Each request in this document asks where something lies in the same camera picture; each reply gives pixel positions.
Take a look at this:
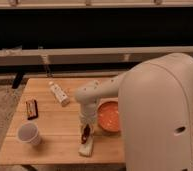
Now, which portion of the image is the white paper cup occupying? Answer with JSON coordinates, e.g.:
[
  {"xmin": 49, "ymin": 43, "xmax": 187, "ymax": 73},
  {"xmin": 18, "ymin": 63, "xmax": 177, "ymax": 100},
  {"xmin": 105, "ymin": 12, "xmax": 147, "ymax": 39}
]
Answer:
[{"xmin": 17, "ymin": 122, "xmax": 41, "ymax": 146}]

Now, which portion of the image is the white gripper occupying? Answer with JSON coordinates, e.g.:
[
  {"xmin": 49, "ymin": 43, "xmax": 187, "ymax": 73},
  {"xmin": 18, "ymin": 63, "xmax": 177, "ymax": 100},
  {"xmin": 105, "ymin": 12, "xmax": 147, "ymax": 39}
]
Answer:
[{"xmin": 80, "ymin": 104, "xmax": 97, "ymax": 136}]

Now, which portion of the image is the orange bowl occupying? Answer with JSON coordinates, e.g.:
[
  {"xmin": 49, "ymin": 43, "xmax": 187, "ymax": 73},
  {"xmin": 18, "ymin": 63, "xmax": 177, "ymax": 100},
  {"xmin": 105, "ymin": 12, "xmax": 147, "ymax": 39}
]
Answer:
[{"xmin": 97, "ymin": 101, "xmax": 120, "ymax": 133}]

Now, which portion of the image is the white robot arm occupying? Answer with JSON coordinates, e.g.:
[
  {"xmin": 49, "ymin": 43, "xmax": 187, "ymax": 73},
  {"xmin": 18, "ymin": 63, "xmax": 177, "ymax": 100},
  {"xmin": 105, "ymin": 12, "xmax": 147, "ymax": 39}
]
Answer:
[{"xmin": 75, "ymin": 53, "xmax": 193, "ymax": 171}]

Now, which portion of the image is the wooden table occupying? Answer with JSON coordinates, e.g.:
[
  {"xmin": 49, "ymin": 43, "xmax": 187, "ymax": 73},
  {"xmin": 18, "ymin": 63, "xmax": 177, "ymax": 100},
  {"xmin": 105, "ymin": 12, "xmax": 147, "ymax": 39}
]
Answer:
[{"xmin": 0, "ymin": 78, "xmax": 124, "ymax": 165}]

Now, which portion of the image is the white sponge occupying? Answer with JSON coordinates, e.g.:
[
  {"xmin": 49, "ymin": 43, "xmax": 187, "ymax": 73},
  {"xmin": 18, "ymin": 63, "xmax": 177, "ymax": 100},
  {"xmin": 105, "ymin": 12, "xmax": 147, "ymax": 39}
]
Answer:
[{"xmin": 79, "ymin": 136, "xmax": 94, "ymax": 157}]

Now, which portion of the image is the dark candy bar wrapper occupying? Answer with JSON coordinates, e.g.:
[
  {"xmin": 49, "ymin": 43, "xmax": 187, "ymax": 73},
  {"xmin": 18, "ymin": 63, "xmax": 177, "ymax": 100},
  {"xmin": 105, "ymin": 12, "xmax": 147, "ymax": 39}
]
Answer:
[{"xmin": 26, "ymin": 99, "xmax": 38, "ymax": 120}]

